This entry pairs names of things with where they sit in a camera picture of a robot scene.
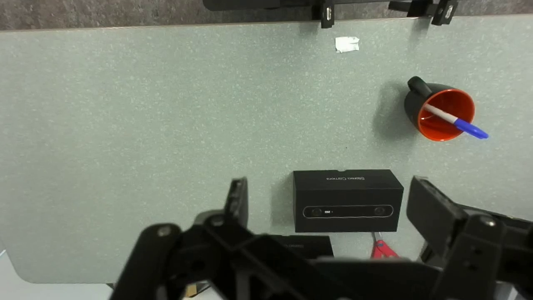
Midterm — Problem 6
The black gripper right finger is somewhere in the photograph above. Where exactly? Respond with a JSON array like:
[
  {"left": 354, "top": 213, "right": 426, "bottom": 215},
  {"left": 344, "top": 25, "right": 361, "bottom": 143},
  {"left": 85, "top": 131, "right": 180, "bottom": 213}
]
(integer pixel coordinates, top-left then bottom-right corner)
[{"left": 404, "top": 175, "right": 533, "bottom": 300}]

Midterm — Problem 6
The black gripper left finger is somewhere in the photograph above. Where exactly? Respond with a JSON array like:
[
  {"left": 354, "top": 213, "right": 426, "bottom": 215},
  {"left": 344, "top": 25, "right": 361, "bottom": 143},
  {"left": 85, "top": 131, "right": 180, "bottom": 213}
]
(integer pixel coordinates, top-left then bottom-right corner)
[{"left": 110, "top": 176, "right": 263, "bottom": 300}]

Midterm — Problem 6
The black and red mug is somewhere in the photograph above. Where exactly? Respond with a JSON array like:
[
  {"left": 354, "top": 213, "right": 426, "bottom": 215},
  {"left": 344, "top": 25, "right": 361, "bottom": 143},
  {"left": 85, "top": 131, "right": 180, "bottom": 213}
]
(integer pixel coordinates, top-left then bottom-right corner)
[{"left": 403, "top": 75, "right": 478, "bottom": 143}]

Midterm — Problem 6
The blue and white pen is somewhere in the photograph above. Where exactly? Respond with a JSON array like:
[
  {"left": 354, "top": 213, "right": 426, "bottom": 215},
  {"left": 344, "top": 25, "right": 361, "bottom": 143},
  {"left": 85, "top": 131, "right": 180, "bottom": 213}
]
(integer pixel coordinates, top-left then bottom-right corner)
[{"left": 423, "top": 100, "right": 491, "bottom": 141}]

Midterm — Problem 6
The small red object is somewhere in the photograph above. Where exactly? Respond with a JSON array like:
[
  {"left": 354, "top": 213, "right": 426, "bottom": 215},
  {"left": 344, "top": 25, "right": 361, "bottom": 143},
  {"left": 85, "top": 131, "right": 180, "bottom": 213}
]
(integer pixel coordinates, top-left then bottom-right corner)
[{"left": 369, "top": 231, "right": 399, "bottom": 260}]

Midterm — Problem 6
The white tape piece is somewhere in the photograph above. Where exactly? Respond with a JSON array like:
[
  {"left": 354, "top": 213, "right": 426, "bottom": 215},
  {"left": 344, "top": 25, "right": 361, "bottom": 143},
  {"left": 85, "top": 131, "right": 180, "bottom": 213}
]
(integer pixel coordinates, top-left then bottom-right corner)
[{"left": 333, "top": 35, "right": 361, "bottom": 55}]

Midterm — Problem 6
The black metal bar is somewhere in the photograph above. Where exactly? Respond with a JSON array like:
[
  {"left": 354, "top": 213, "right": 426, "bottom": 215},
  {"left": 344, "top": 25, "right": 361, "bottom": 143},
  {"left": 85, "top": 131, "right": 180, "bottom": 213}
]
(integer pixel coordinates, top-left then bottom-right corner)
[{"left": 201, "top": 0, "right": 323, "bottom": 13}]

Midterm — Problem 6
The black table clamp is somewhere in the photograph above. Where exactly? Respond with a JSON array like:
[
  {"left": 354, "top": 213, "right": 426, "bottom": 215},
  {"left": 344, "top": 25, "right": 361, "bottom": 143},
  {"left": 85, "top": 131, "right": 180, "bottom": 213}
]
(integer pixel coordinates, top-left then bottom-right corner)
[
  {"left": 316, "top": 0, "right": 338, "bottom": 30},
  {"left": 388, "top": 0, "right": 459, "bottom": 26}
]

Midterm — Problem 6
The black camera box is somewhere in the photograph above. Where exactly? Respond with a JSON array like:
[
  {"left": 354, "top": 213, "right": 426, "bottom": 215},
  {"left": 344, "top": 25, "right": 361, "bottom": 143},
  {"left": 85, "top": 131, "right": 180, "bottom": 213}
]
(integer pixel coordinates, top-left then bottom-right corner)
[{"left": 291, "top": 168, "right": 404, "bottom": 235}]

